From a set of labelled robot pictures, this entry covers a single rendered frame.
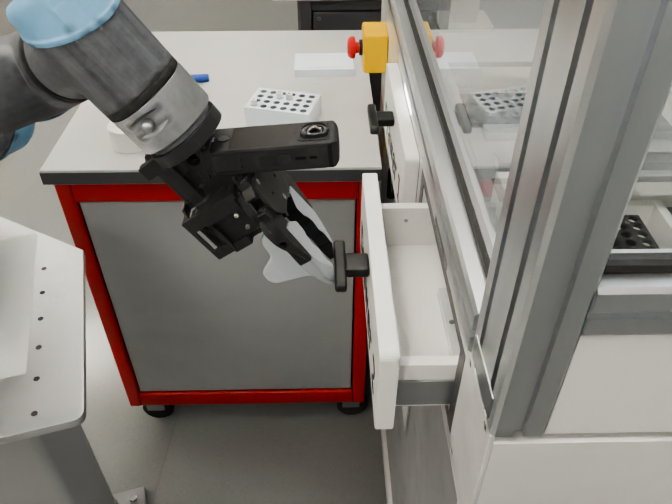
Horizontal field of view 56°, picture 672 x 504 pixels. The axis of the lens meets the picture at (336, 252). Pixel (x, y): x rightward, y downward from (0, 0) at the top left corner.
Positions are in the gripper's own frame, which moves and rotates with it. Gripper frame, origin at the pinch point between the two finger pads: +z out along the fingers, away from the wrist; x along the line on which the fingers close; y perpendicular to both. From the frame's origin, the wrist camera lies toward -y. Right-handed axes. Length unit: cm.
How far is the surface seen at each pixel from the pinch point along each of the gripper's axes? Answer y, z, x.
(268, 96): 16, 4, -61
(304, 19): 14, 11, -114
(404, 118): -9.2, 4.8, -27.3
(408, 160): -8.6, 4.7, -17.1
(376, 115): -5.4, 4.2, -31.3
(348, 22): 5, 18, -114
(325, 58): 8, 11, -83
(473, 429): -8.6, 7.2, 20.1
